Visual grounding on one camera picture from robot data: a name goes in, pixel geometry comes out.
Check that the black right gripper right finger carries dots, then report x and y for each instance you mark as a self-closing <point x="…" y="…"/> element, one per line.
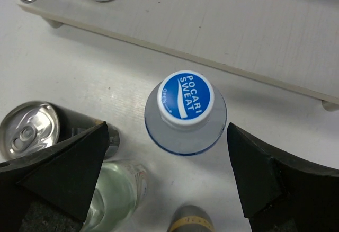
<point x="279" y="191"/>

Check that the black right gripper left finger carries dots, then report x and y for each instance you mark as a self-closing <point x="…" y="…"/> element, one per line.
<point x="52" y="189"/>

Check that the dark can yellow band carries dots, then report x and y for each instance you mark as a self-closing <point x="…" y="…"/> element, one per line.
<point x="190" y="218"/>

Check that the Pocari Sweat bottle blue cap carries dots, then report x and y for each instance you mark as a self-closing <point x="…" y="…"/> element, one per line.
<point x="185" y="114"/>

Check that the white two-tier wooden shelf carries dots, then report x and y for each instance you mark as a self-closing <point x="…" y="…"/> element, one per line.
<point x="291" y="44"/>

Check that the dark can silver top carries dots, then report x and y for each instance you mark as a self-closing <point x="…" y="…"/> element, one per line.
<point x="36" y="125"/>

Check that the clear glass bottle green cap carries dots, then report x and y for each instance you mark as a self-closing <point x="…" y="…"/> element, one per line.
<point x="121" y="187"/>

